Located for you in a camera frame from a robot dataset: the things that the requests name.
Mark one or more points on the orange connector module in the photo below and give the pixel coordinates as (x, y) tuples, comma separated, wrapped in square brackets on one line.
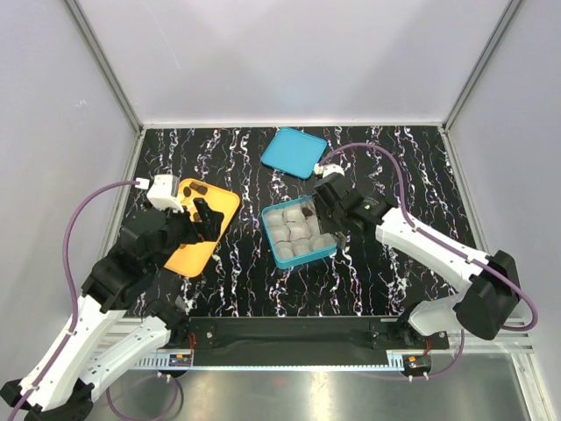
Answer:
[(417, 367)]

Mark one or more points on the white paper cup liner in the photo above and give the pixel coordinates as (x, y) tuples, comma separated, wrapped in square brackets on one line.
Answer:
[(298, 231), (284, 250), (293, 214)]

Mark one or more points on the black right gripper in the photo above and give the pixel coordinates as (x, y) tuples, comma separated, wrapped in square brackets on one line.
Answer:
[(326, 225)]

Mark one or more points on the teal tin lid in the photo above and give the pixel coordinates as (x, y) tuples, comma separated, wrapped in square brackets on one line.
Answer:
[(294, 152)]

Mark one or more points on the orange plastic tray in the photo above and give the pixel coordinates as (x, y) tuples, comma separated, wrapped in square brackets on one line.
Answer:
[(189, 260)]

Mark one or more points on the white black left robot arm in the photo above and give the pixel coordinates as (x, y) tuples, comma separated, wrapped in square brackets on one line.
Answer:
[(68, 380)]

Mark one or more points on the aluminium frame rail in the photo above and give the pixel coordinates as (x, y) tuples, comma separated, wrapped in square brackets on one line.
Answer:
[(94, 46)]

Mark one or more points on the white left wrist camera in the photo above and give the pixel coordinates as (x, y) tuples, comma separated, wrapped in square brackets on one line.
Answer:
[(162, 192)]

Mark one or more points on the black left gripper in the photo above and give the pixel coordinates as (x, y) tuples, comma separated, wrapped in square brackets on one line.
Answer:
[(212, 221)]

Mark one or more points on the left connector module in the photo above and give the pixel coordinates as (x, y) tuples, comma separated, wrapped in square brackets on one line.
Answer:
[(180, 360)]

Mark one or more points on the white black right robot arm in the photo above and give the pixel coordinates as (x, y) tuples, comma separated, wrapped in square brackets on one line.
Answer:
[(485, 284)]

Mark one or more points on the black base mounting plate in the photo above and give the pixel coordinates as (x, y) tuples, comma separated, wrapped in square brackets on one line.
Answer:
[(291, 343)]

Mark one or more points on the teal tin box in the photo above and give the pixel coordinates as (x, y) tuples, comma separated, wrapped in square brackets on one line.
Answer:
[(317, 247)]

